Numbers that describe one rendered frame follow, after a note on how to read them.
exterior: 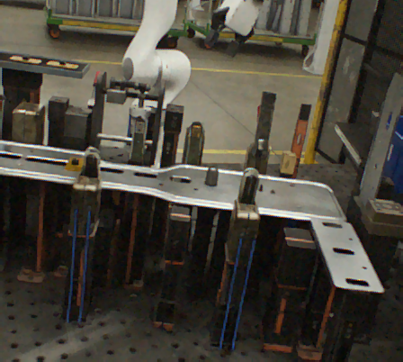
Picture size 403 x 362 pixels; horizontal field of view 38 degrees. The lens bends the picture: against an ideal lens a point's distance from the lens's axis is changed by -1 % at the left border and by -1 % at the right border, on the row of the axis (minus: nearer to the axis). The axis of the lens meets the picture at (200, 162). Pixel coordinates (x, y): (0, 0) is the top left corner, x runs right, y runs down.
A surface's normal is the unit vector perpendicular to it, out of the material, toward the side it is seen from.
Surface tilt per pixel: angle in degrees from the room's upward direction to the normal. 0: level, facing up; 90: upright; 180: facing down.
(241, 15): 102
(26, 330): 0
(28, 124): 90
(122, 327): 0
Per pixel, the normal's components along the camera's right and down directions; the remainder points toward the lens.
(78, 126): 0.00, 0.37
